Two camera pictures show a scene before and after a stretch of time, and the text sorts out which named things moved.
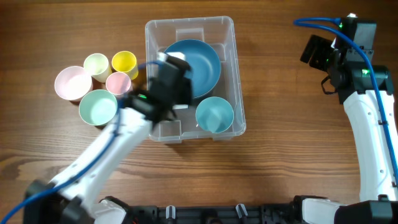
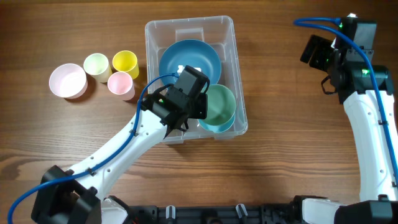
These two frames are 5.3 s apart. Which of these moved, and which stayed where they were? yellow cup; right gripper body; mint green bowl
Moved: mint green bowl
Stayed: right gripper body; yellow cup
